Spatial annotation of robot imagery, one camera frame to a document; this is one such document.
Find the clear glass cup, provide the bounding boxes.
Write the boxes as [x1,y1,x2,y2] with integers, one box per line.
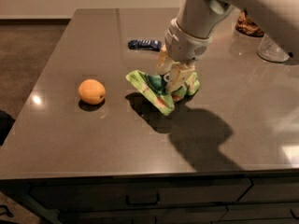
[257,34,290,63]

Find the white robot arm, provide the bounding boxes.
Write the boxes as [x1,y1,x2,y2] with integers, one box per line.
[157,0,299,92]

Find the green rice chip bag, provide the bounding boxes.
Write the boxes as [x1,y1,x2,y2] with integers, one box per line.
[126,70,200,116]

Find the glass jar with black lid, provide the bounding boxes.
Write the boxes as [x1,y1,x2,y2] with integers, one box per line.
[235,11,264,37]

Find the dark right cabinet drawer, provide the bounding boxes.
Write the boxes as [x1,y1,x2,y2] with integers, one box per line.
[239,177,299,203]

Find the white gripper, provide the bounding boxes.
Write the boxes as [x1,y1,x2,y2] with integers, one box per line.
[156,19,212,93]

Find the blue snack bar wrapper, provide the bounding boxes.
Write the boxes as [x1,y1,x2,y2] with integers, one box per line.
[128,39,162,51]

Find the dark cabinet drawer with handle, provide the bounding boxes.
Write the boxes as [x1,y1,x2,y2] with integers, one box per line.
[30,178,250,212]

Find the orange fruit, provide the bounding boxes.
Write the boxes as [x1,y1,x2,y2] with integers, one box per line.
[78,79,106,105]

